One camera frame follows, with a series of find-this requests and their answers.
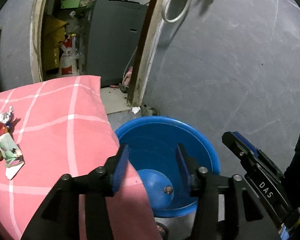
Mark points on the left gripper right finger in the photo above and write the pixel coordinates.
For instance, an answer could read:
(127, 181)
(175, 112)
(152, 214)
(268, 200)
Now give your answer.
(227, 207)

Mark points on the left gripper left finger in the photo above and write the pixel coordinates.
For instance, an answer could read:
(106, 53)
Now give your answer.
(57, 217)

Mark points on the green illustrated paper carton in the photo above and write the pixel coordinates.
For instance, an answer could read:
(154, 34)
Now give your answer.
(12, 155)

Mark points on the silver foil wrapper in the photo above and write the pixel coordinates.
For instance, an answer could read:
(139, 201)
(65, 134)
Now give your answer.
(7, 117)

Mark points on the pink checked tablecloth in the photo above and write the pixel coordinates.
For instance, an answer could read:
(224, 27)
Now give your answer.
(61, 127)

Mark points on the blue plastic bucket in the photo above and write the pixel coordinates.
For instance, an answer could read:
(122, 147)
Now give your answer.
(153, 142)

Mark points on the yellow bag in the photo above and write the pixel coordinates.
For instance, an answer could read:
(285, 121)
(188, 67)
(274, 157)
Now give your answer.
(53, 35)

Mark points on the grey refrigerator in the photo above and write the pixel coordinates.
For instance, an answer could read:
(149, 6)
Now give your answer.
(115, 29)

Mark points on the green box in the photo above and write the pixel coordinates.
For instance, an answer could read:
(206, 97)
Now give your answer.
(68, 4)

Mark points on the wooden door frame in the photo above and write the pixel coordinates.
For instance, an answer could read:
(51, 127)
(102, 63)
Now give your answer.
(144, 54)

